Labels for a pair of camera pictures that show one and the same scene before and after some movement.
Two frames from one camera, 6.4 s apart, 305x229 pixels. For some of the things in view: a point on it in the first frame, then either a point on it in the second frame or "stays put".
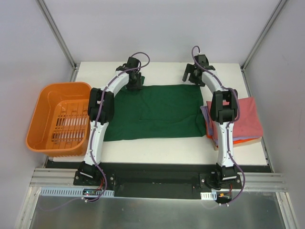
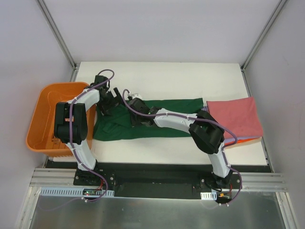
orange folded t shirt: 235,141 stays put
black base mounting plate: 160,180 stays put
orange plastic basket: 60,126 stays put
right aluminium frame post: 281,4 stays put
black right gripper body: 191,73 → 134,117
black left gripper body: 134,84 → 112,99
